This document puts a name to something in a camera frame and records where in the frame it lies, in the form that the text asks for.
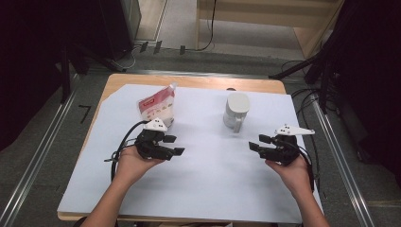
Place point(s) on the white paper sheet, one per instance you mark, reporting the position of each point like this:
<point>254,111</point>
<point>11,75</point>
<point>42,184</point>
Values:
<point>205,176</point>

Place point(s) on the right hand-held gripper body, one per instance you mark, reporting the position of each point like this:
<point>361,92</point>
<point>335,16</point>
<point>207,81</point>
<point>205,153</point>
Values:
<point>283,151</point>

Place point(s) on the black metal stand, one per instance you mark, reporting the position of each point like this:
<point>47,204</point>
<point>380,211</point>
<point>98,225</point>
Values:
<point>302,64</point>
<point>65,78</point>

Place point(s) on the jar with white flip lid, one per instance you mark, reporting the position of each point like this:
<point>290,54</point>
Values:
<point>236,105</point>

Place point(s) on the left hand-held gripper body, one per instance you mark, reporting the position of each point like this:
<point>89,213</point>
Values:
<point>151,146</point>

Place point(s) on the metal floor rail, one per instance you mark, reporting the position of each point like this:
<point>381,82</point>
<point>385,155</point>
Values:
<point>31,170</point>
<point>343,170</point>

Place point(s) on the person's right hand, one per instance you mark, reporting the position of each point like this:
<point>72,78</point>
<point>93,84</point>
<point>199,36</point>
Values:
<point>296,176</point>

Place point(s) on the dark cabinet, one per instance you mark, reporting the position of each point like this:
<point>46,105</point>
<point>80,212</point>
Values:
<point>116,28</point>

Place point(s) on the light wooden shelf unit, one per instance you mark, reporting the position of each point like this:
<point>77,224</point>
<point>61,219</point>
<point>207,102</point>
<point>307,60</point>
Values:
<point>302,31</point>

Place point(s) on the person's left hand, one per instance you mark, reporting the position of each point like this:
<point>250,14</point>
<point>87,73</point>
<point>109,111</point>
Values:
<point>132,167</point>

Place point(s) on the red and white plastic bag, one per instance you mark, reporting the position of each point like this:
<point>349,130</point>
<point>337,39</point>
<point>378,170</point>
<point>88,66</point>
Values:
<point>157,105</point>

